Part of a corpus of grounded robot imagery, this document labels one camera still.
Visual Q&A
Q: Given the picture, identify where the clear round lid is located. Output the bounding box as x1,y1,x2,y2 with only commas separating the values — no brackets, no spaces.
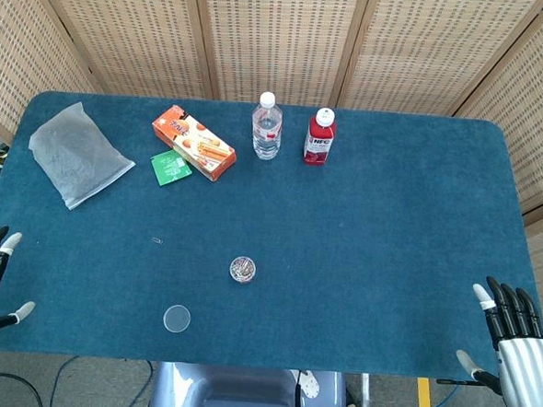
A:
161,303,192,335

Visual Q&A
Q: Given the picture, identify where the round container of clips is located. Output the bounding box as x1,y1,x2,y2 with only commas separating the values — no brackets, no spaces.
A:
228,254,258,285

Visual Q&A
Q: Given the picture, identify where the clear water bottle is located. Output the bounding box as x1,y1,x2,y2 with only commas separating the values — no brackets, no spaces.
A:
248,91,285,163

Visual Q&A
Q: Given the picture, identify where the white perforated bracket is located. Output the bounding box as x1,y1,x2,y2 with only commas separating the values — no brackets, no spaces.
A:
295,369,323,407

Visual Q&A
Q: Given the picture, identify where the woven folding screen panel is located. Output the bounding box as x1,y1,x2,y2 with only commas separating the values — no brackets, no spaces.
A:
335,0,543,123
443,0,543,318
0,0,110,151
23,0,220,102
185,0,373,111

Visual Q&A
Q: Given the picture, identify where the blue table cloth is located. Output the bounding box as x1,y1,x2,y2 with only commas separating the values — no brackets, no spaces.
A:
0,87,543,387

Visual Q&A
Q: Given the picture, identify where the black floor cable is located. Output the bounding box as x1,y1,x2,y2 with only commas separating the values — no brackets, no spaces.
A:
0,369,48,407

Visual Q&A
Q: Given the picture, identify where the orange biscuit carton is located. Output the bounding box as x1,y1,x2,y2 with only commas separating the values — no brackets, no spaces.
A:
147,102,240,184

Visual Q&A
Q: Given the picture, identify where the frosted plastic zip bag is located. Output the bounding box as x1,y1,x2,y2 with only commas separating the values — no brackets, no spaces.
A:
24,99,140,215

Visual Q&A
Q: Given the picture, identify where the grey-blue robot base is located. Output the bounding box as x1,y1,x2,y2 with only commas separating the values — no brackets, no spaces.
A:
146,359,351,407

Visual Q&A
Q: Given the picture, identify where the white table leg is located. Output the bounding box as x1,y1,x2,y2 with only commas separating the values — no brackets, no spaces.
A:
358,373,375,407

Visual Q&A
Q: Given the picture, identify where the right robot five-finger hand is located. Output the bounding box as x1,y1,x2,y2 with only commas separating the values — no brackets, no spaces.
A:
452,273,543,407

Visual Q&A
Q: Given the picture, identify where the green square sachet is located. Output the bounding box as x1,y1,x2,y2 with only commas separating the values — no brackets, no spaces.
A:
148,148,195,190

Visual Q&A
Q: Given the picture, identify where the red NFC juice bottle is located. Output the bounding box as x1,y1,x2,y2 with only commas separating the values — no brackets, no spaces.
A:
302,106,340,168

